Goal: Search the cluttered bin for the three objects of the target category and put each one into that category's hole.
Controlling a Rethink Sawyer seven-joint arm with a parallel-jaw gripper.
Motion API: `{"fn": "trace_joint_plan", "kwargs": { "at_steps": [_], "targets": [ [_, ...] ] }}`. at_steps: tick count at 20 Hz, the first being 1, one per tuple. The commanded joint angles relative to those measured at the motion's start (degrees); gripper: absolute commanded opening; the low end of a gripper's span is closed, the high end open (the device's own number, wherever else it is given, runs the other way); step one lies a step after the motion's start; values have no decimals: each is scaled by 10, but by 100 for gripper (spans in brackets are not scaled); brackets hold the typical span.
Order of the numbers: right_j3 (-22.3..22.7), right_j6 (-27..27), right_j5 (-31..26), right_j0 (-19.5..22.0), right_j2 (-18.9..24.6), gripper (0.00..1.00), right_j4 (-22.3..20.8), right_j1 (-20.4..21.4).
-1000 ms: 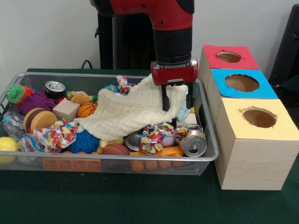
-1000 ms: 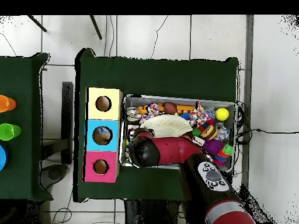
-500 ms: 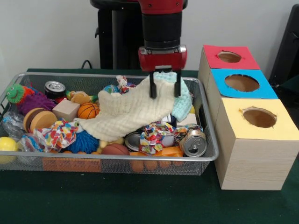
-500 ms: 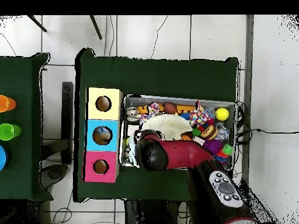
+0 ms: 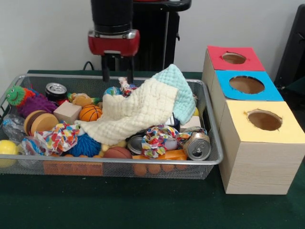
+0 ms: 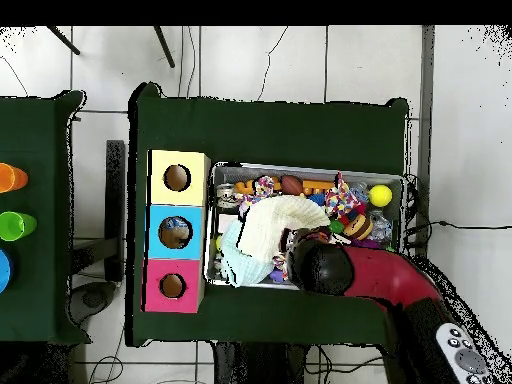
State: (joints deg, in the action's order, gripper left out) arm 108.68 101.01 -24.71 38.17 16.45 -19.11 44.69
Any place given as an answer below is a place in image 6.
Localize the cream waffle cloth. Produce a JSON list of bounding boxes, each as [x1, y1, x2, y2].
[[236, 194, 331, 263]]

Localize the mint green waffle cloth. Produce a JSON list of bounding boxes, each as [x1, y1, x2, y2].
[[218, 218, 275, 288]]

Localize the shallow silver mesh bin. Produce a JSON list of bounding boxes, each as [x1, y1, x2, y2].
[[202, 161, 405, 297]]

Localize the wooden box with three holes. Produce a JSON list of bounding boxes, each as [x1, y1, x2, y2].
[[141, 149, 212, 314]]

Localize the crushed metal can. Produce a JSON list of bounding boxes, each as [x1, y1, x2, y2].
[[215, 182, 240, 209]]

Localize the brown toy football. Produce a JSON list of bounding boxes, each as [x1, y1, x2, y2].
[[279, 174, 304, 196]]

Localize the dark green table cloth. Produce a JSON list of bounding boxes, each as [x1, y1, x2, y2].
[[125, 81, 410, 348], [0, 89, 92, 347]]

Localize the tan brown toy burger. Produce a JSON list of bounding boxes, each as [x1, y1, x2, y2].
[[342, 213, 374, 241]]

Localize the yellow ball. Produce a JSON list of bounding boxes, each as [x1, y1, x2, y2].
[[367, 184, 394, 208]]

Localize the grey round stand foot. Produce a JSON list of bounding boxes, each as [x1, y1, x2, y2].
[[67, 281, 117, 326]]

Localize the black tripod leg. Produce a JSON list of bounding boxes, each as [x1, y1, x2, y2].
[[153, 25, 176, 69], [46, 25, 81, 56]]

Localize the green plastic cup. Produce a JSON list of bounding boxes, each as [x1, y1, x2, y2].
[[0, 210, 38, 242]]

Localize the orange plastic cup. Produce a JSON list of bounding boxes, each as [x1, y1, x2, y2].
[[0, 162, 29, 194]]

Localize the blue plastic cup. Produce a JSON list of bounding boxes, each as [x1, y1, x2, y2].
[[0, 248, 13, 294]]

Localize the black power cable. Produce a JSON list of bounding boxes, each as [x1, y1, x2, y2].
[[403, 219, 512, 232]]

